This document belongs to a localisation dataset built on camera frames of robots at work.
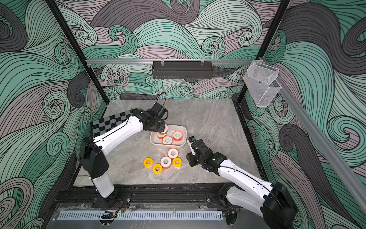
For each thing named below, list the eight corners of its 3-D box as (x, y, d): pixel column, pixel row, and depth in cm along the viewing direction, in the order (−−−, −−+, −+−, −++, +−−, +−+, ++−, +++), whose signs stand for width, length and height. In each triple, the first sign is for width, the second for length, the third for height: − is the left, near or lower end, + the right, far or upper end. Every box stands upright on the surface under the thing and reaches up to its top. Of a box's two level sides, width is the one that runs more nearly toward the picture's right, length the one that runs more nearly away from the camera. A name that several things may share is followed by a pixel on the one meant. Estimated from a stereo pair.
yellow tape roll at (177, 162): (172, 167, 87) (172, 165, 85) (173, 159, 90) (172, 157, 88) (182, 167, 87) (182, 165, 85) (182, 159, 90) (182, 157, 88)
